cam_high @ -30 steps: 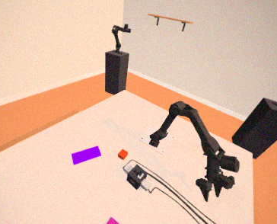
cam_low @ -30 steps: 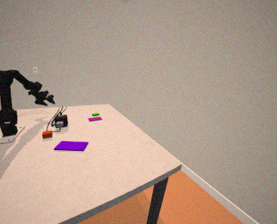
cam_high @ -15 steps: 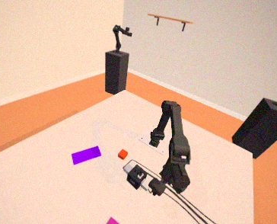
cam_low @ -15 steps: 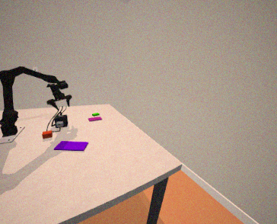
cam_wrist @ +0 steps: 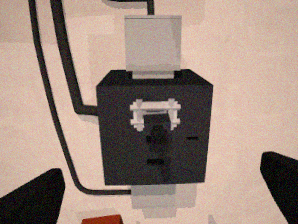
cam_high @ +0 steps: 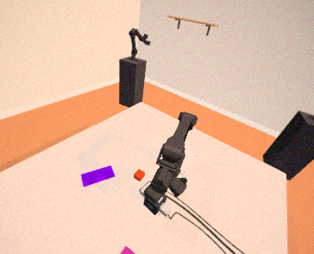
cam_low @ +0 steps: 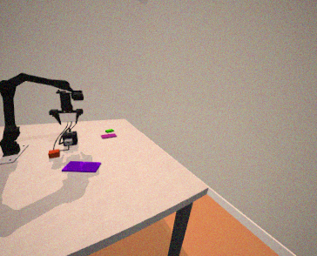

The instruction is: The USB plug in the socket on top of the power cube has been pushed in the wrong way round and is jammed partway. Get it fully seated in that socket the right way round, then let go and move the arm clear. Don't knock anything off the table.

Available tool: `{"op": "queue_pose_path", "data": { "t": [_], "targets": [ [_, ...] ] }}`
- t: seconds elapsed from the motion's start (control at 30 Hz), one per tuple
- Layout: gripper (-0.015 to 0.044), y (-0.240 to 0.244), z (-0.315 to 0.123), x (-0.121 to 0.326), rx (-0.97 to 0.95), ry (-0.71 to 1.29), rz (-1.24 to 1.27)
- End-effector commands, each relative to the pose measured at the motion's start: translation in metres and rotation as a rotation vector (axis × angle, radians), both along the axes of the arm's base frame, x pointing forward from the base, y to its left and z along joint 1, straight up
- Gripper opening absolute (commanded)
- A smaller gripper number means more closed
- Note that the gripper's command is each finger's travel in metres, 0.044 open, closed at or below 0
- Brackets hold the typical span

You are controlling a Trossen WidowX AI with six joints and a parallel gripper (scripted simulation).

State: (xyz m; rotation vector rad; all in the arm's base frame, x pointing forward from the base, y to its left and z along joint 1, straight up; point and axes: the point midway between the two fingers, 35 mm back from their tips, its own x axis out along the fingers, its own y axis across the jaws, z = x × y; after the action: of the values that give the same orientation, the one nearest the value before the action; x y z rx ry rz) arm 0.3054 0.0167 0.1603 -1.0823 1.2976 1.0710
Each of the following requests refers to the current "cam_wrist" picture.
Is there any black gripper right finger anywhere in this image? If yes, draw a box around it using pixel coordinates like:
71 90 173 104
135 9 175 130
259 152 298 224

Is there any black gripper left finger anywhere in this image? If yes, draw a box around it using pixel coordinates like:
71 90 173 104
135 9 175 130
0 168 65 224

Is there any red cube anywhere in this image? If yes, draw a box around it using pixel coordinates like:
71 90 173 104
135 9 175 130
81 214 122 224

